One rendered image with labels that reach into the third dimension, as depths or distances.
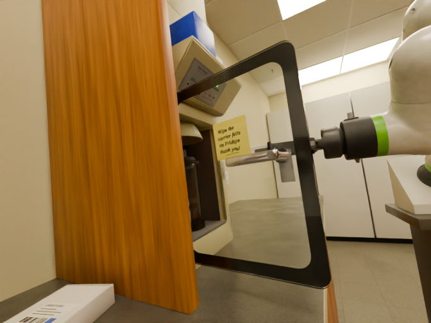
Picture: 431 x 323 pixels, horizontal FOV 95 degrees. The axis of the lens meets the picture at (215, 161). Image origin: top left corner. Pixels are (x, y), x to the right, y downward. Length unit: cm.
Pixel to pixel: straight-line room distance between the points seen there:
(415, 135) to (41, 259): 97
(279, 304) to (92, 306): 34
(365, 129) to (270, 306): 39
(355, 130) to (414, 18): 50
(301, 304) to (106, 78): 63
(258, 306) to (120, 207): 34
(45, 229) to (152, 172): 48
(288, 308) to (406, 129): 39
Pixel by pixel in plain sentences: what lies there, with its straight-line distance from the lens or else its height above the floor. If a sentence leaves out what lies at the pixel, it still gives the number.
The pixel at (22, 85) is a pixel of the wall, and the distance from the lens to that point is 87.
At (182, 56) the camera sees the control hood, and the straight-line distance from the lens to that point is 54.
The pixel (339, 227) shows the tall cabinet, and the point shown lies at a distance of 361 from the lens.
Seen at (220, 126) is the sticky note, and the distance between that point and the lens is 41.
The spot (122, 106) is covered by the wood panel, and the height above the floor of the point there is 136.
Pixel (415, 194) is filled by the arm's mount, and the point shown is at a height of 101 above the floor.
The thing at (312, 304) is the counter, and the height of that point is 94.
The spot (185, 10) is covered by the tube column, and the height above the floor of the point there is 175.
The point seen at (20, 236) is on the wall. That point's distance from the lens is 80.
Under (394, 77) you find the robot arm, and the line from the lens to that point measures 51.
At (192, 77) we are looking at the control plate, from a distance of 57.
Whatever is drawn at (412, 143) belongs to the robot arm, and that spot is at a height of 120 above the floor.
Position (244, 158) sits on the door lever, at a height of 120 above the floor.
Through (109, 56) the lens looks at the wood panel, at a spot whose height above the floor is 149.
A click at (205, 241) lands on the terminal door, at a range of 46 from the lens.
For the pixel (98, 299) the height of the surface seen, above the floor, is 97.
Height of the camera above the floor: 118
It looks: 5 degrees up
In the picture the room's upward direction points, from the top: 7 degrees counter-clockwise
